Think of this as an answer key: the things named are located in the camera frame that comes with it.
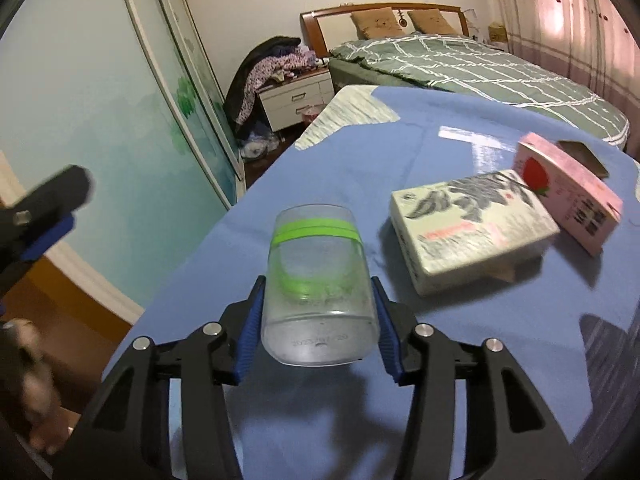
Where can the wardrobe with leaf print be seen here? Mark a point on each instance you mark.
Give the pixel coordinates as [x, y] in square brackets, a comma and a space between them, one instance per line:
[100, 110]

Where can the brown pillow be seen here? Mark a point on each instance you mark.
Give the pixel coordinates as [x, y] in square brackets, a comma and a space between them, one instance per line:
[377, 22]
[432, 21]

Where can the pink carton box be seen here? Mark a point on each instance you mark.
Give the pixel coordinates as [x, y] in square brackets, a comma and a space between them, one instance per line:
[570, 195]

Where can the wooden bed headboard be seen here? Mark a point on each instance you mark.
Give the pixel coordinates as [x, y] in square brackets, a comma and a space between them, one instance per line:
[310, 30]

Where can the white nightstand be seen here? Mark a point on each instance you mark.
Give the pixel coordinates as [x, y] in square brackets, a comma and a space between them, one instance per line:
[295, 100]

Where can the clear cup with green band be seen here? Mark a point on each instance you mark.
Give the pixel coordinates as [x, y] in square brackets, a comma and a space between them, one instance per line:
[320, 270]

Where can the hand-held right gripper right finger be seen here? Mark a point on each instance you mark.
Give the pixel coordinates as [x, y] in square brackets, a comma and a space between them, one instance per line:
[385, 330]

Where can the purple patterned garment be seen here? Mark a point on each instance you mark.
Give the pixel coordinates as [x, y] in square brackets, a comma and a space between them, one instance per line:
[270, 67]

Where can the blue cloth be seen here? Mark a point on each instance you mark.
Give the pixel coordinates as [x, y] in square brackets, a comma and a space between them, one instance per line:
[350, 160]

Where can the pile of clothes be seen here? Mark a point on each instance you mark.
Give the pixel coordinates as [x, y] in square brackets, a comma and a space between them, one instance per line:
[245, 80]

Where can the yellow box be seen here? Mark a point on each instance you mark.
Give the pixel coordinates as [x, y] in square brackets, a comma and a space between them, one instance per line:
[498, 33]

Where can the headboard ornament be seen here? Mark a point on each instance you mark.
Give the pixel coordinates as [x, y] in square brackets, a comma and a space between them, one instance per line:
[403, 20]

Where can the pink striped curtain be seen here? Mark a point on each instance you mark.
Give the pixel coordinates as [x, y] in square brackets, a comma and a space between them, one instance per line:
[565, 20]

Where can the pink basket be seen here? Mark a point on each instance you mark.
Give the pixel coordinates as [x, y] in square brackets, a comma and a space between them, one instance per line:
[313, 115]

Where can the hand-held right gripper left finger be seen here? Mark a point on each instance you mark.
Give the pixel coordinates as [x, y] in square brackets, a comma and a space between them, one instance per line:
[250, 330]

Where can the green checked quilt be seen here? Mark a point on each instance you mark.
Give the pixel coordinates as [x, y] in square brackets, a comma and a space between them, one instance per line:
[450, 60]

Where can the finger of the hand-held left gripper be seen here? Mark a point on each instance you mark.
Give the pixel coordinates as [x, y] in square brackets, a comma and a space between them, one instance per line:
[50, 235]

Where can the person's left hand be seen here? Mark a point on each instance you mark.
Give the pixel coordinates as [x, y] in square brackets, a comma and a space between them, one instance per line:
[30, 385]

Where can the green and white printed box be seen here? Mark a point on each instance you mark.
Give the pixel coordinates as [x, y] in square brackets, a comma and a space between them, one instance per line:
[465, 230]

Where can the brown plastic tray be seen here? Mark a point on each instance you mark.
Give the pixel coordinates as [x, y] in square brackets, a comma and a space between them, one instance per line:
[585, 152]

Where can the white plastic bag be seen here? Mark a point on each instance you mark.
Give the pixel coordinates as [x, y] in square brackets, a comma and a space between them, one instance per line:
[260, 146]

